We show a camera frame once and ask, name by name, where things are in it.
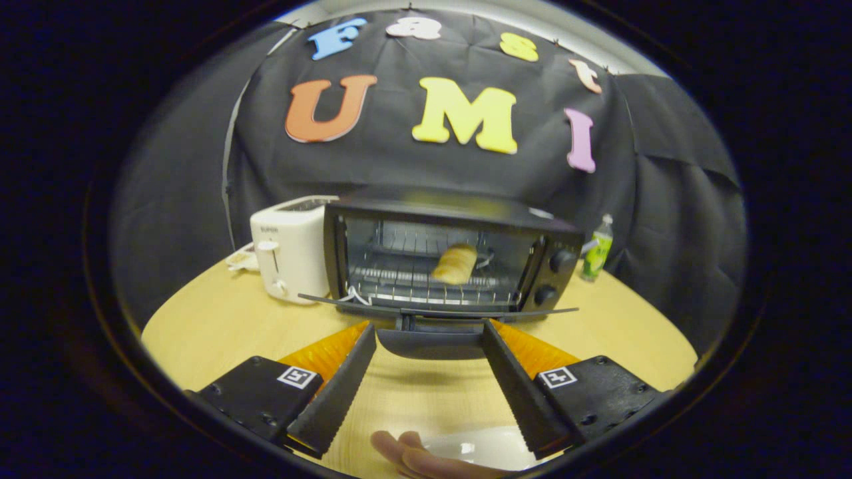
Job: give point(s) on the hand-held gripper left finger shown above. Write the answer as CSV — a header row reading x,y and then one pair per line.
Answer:
x,y
333,399

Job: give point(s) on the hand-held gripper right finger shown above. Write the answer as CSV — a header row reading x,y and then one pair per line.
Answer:
x,y
522,392

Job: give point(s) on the black toaster oven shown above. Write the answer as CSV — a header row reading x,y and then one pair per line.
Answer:
x,y
432,342

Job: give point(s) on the golden bread roll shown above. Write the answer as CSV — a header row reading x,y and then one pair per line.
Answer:
x,y
455,263

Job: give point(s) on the white pop-up toaster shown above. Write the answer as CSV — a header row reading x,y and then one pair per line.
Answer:
x,y
293,253

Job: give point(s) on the white plate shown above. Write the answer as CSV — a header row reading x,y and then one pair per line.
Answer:
x,y
492,446

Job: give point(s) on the green label drink bottle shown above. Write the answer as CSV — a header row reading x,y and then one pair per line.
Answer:
x,y
597,256

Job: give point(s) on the black backdrop cloth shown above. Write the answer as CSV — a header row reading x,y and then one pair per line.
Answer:
x,y
399,166

